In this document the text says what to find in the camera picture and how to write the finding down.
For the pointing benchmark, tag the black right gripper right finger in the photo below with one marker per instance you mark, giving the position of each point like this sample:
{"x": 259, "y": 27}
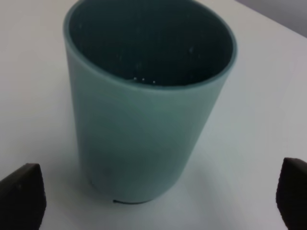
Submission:
{"x": 291, "y": 194}

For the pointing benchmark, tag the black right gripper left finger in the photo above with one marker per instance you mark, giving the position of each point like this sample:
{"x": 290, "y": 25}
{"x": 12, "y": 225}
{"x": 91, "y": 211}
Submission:
{"x": 22, "y": 199}

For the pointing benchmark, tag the teal plastic cup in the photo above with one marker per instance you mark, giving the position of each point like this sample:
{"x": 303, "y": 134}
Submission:
{"x": 144, "y": 76}

